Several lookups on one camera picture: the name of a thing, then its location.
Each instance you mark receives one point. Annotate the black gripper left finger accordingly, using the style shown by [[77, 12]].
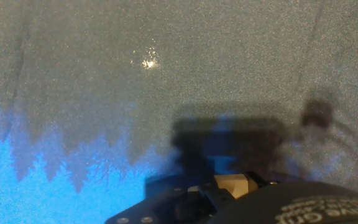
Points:
[[166, 208]]

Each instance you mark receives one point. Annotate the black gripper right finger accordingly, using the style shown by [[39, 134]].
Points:
[[259, 182]]

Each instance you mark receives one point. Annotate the wooden jenga block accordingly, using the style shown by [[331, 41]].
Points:
[[232, 185]]

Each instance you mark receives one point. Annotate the blue landscape print mat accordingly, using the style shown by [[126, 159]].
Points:
[[73, 62]]

